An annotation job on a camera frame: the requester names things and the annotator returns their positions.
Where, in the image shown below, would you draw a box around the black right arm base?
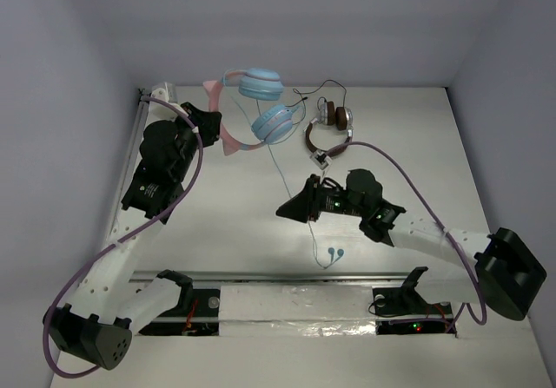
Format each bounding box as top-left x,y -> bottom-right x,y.
367,266 -> 457,335

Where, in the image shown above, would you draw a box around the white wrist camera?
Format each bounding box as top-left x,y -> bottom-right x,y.
309,149 -> 333,181
149,82 -> 177,120

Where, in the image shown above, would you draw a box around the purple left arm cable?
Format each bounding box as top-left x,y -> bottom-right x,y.
42,95 -> 205,379

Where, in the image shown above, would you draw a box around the light blue headphone cable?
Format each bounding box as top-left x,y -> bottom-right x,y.
225,79 -> 347,271

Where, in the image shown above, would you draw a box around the brown silver headphones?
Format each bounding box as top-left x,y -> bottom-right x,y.
304,97 -> 354,154

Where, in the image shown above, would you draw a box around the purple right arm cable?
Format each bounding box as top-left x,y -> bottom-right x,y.
325,141 -> 488,327

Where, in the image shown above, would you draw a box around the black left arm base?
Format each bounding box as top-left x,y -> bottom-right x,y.
139,270 -> 221,337

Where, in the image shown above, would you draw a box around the aluminium rail left side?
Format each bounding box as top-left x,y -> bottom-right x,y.
101,89 -> 151,248

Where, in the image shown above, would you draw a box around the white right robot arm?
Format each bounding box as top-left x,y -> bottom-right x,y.
275,169 -> 546,321

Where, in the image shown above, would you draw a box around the aluminium rail front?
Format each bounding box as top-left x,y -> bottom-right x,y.
129,269 -> 468,286

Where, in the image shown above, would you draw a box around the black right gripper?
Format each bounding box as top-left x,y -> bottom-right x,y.
276,174 -> 367,223

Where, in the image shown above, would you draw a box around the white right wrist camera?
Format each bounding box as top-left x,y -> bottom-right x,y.
309,149 -> 333,181

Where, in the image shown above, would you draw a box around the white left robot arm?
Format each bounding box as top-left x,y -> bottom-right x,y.
42,96 -> 222,378

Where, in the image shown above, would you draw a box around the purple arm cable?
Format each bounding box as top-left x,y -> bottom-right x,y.
42,95 -> 205,379
325,141 -> 488,327

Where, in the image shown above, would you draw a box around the aluminium rail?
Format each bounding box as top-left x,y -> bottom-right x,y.
129,269 -> 468,286
101,89 -> 151,248

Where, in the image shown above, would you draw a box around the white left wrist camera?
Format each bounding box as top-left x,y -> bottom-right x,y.
149,82 -> 177,120

